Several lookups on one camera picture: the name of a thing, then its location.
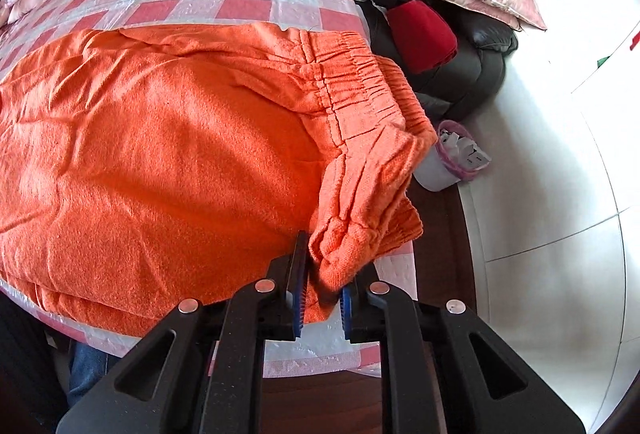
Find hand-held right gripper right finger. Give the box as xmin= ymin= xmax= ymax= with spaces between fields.
xmin=340 ymin=264 xmax=586 ymax=434

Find black leather sofa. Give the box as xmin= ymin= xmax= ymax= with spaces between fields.
xmin=280 ymin=0 xmax=519 ymax=122

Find white waste bin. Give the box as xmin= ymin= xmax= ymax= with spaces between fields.
xmin=414 ymin=119 xmax=492 ymax=192

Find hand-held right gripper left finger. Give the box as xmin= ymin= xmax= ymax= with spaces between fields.
xmin=56 ymin=230 xmax=311 ymax=434

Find person's blue jeans leg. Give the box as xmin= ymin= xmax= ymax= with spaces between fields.
xmin=67 ymin=341 xmax=118 ymax=407

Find red clothing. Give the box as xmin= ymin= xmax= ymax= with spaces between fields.
xmin=387 ymin=0 xmax=458 ymax=74

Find orange pants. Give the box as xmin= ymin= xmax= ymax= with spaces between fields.
xmin=0 ymin=23 xmax=438 ymax=337

